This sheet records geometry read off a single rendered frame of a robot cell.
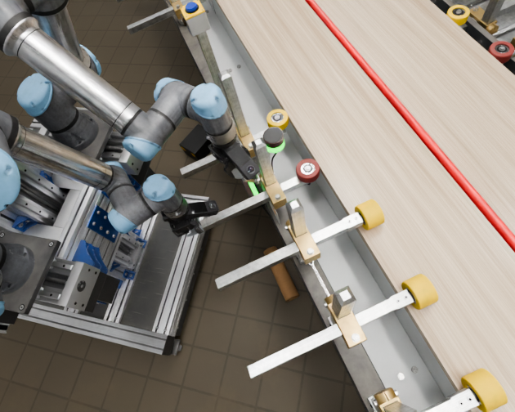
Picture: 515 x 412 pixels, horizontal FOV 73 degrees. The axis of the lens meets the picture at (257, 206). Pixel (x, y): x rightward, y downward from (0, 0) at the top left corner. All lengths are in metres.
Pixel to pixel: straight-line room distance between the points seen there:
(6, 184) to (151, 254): 1.36
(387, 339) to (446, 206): 0.49
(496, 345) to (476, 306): 0.10
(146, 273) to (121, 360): 0.51
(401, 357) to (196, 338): 1.12
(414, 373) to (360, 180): 0.65
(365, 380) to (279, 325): 0.81
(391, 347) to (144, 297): 1.23
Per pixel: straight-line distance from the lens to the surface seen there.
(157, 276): 1.96
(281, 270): 1.92
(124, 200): 1.00
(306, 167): 1.19
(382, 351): 1.32
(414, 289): 1.00
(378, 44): 1.57
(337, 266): 1.36
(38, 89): 1.26
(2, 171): 0.72
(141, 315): 1.95
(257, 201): 1.20
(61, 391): 2.39
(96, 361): 2.29
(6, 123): 0.87
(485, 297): 1.13
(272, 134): 1.03
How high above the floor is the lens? 1.93
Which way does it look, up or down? 63 degrees down
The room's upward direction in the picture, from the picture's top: 22 degrees counter-clockwise
